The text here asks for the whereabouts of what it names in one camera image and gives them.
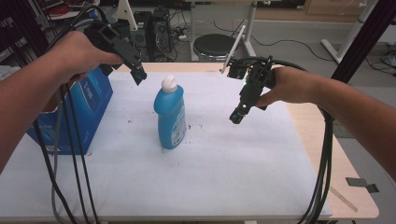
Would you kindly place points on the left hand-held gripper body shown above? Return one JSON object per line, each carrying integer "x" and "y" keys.
{"x": 109, "y": 39}

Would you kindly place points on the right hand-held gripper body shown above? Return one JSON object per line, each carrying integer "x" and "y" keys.
{"x": 252, "y": 81}

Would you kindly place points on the person's left hand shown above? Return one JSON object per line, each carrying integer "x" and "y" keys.
{"x": 77, "y": 56}

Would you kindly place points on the person's right hand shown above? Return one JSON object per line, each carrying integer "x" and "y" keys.
{"x": 288, "y": 85}

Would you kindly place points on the black speaker box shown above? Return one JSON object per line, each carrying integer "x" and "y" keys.
{"x": 140, "y": 32}

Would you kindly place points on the white slanted rod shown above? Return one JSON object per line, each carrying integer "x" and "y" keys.
{"x": 233, "y": 51}

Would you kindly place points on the black computer tower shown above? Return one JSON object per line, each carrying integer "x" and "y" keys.
{"x": 159, "y": 34}

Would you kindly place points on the blue bottle with white cap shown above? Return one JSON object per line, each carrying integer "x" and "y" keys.
{"x": 170, "y": 115}

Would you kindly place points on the black round stool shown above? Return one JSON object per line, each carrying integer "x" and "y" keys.
{"x": 214, "y": 46}

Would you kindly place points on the white power strip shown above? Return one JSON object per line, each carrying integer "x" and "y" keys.
{"x": 182, "y": 37}

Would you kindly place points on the blue cardboard box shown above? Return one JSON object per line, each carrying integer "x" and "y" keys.
{"x": 84, "y": 112}

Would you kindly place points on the white table cloth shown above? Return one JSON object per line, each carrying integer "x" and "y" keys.
{"x": 193, "y": 174}

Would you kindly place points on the white stand leg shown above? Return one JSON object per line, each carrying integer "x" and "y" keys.
{"x": 348, "y": 34}

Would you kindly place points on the wooden strip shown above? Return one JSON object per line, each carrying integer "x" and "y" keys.
{"x": 343, "y": 199}

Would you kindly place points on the grey tape piece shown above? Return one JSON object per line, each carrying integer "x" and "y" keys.
{"x": 362, "y": 183}

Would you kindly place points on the white desk frame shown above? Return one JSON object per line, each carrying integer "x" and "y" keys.
{"x": 249, "y": 31}

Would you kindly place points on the black metal post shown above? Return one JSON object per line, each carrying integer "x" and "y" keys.
{"x": 361, "y": 40}

